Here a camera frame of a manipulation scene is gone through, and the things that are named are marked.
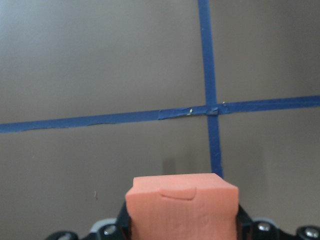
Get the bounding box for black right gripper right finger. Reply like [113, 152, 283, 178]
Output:
[236, 205, 320, 240]

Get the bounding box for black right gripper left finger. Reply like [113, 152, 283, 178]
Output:
[87, 202, 131, 240]

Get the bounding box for orange foam cube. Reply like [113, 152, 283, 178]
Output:
[125, 173, 239, 240]

